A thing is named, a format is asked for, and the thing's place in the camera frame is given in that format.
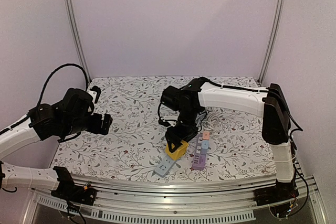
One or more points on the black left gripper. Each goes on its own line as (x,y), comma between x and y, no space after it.
(96,128)

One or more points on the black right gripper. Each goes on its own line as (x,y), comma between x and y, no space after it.
(174,134)

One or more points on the yellow cube socket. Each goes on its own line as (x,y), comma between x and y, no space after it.
(176,152)

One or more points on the pink plug adapter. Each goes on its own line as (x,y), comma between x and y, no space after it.
(206,135)

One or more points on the blue plug adapter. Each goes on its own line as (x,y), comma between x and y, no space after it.
(204,147)

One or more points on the light blue power strip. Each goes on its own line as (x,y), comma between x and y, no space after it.
(164,166)

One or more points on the purple power strip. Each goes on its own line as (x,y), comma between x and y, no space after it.
(199,160)

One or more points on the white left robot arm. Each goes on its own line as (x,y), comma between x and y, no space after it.
(66,120)

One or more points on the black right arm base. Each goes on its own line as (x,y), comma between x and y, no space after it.
(276,193)

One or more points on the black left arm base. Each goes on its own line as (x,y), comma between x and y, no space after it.
(69,191)

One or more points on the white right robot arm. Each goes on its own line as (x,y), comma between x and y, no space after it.
(242,131)

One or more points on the floral patterned table mat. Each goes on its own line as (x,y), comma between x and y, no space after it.
(135,144)

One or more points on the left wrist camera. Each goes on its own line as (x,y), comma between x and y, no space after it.
(95,92)

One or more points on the left aluminium frame post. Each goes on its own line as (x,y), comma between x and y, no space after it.
(76,36)

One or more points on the aluminium frame post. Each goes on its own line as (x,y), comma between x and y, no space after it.
(76,36)
(271,40)

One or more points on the right aluminium frame post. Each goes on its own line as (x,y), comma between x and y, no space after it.
(271,40)

